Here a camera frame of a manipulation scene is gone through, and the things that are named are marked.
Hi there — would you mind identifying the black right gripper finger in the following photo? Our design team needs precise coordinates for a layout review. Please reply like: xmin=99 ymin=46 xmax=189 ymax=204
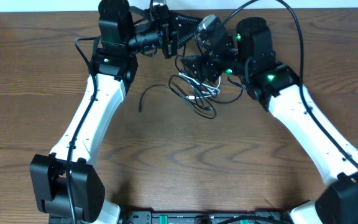
xmin=181 ymin=55 xmax=201 ymax=66
xmin=183 ymin=62 xmax=203 ymax=82

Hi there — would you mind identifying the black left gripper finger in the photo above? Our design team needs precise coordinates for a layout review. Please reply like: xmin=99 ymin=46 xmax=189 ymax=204
xmin=174 ymin=12 xmax=203 ymax=30
xmin=177 ymin=30 xmax=199 ymax=50

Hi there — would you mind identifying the black usb cable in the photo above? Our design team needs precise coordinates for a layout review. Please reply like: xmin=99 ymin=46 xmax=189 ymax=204
xmin=167 ymin=34 xmax=245 ymax=120

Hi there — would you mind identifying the white usb cable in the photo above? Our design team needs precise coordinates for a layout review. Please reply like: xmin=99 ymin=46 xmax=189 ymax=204
xmin=178 ymin=72 xmax=222 ymax=100

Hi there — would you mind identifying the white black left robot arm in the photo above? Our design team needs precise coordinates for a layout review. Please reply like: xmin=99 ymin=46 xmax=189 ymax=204
xmin=30 ymin=0 xmax=200 ymax=223

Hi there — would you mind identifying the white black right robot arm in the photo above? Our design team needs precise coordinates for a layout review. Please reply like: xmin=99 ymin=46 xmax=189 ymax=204
xmin=182 ymin=15 xmax=358 ymax=223

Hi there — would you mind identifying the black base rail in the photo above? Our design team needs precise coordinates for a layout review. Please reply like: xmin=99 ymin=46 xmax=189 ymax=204
xmin=117 ymin=210 xmax=293 ymax=224

